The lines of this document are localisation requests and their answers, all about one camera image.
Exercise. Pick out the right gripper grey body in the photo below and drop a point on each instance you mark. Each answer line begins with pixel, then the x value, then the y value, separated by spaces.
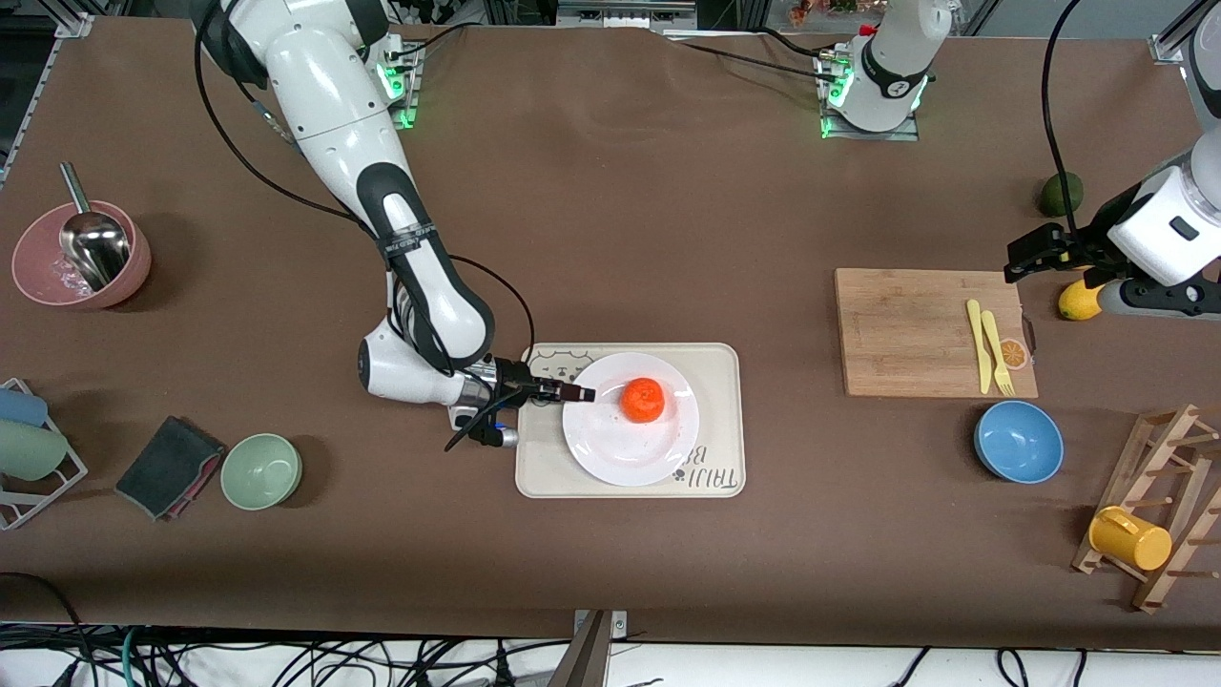
pixel 510 376

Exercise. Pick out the white round plate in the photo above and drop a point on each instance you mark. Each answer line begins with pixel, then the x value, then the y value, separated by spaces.
pixel 620 448

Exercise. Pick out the orange mandarin fruit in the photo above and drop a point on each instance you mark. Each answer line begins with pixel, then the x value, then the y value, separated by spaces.
pixel 643 400

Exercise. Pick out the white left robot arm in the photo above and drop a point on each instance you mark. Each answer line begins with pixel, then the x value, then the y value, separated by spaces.
pixel 892 57

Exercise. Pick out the yellow lemon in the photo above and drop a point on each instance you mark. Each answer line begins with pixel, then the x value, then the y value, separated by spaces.
pixel 1078 303

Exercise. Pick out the dark green avocado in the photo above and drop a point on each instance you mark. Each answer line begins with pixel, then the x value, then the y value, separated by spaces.
pixel 1061 195

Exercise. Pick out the toy orange slice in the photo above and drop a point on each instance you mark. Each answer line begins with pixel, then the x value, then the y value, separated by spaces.
pixel 1014 355

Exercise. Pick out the yellow plastic knife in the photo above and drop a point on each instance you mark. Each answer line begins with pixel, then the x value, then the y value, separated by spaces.
pixel 979 343

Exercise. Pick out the yellow plastic fork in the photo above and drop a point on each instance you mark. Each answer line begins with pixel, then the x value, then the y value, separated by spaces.
pixel 998 358

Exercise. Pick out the bamboo cutting board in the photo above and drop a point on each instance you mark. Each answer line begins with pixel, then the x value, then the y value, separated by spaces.
pixel 897 334

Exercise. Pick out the cream bear print tray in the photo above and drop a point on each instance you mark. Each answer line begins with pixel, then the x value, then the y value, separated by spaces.
pixel 720 401

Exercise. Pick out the blue bowl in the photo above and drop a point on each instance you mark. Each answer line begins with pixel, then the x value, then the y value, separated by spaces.
pixel 1019 441

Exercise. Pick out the wooden peg drying rack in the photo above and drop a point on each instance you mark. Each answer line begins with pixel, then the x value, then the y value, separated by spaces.
pixel 1183 448

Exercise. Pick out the pale green bowl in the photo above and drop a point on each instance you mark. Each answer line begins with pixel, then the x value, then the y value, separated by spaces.
pixel 260 471

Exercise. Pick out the yellow plastic mug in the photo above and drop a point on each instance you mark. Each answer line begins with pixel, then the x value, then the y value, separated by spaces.
pixel 1135 541

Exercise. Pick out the dark grey folded cloth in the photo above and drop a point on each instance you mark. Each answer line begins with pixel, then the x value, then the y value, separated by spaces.
pixel 167 466

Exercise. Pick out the metal scoop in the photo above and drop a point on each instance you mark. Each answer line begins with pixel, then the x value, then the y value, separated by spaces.
pixel 95 248

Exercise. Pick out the pale green cup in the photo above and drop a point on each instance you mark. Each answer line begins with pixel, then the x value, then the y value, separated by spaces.
pixel 29 450

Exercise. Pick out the light blue cup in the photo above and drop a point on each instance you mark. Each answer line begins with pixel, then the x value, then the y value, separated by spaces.
pixel 21 407

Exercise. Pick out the pink bowl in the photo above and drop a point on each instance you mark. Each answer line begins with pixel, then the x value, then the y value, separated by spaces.
pixel 38 258

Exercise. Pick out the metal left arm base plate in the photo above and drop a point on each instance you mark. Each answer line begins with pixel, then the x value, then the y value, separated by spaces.
pixel 868 135

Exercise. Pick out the metal table edge bracket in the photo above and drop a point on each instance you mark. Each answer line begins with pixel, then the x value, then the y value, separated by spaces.
pixel 618 625

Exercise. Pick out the dark metal post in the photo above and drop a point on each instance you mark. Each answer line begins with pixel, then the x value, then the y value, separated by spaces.
pixel 584 663

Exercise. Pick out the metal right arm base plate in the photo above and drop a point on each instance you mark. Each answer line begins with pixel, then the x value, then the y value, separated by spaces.
pixel 408 105

